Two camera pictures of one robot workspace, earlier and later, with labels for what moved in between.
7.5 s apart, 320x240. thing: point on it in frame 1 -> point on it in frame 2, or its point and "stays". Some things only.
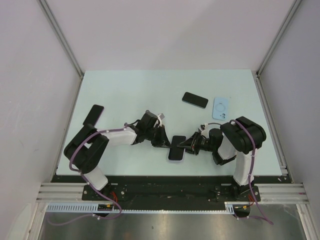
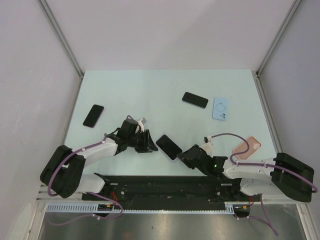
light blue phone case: [220, 108] stays
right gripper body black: [205, 144] -> [186, 162]
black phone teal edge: [195, 100] stays
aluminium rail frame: [61, 192] stays
